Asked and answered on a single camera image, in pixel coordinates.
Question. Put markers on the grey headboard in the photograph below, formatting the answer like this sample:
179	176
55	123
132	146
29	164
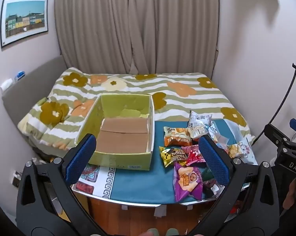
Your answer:
27	88

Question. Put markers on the yellow snack packet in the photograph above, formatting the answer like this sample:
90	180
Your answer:
173	156

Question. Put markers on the beige curtain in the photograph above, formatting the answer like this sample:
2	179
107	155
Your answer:
138	24

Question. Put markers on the dark green snack packet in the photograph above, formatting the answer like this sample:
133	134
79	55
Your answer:
208	175

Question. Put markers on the person's right hand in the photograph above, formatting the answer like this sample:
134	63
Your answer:
291	194

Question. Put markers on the white wall switch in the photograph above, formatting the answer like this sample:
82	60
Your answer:
6	84

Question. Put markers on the clear wafer packet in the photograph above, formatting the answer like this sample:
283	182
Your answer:
221	141

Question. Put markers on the floral striped blanket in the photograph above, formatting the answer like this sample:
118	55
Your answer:
187	95

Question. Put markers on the dark red snack packet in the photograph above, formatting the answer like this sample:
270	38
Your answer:
210	186

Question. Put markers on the large white snack packet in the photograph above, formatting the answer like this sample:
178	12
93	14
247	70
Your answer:
199	119

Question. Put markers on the purple snack packet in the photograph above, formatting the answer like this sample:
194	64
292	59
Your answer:
187	182

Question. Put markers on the blue and white gadget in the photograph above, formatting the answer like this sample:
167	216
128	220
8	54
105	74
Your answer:
20	75

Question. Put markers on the orange snack packet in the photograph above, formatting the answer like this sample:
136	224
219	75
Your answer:
177	137

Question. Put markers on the green cardboard box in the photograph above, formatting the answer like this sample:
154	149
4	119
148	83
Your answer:
123	137

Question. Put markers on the small white snack packet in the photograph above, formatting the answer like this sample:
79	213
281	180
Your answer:
197	131

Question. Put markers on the pink strawberry snack packet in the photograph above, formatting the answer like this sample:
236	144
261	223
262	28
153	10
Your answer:
193	154

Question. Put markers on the wall socket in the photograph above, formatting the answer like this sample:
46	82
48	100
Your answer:
16	178

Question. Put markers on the teal patterned tablecloth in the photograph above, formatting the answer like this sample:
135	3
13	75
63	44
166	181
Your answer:
138	182

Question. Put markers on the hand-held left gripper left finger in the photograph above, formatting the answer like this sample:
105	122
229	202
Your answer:
81	157

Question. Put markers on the white cracker packet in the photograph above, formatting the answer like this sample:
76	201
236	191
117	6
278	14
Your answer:
239	148

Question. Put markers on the black stand rod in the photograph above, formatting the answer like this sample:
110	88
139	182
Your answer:
289	88

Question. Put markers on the framed houses picture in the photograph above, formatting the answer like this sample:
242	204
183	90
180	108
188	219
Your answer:
24	19

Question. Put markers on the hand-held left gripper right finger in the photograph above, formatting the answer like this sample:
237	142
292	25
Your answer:
213	157

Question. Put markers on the person's foot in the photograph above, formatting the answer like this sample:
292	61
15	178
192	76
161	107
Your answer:
150	233
172	232

